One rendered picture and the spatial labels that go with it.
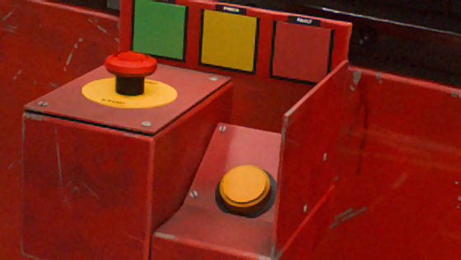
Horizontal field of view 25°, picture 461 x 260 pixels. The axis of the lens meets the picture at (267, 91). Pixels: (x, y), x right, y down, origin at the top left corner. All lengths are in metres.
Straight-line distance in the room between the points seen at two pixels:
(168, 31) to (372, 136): 0.23
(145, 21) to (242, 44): 0.09
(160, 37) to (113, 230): 0.19
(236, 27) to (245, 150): 0.10
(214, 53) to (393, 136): 0.21
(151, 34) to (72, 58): 0.27
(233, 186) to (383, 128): 0.23
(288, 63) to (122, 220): 0.19
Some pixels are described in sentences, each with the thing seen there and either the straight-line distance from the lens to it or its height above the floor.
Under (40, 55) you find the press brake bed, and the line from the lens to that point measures 1.17.
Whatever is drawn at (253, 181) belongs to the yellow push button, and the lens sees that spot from 0.79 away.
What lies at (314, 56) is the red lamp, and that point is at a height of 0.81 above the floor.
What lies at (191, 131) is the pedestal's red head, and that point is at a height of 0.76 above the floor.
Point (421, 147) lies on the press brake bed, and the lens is 0.97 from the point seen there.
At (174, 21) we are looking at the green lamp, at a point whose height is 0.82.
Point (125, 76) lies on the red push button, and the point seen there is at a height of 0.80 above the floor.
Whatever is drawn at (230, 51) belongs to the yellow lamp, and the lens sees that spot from 0.85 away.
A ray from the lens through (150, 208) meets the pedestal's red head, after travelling 0.75.
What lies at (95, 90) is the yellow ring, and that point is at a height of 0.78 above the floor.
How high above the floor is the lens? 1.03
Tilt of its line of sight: 17 degrees down
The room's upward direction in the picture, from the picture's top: 5 degrees clockwise
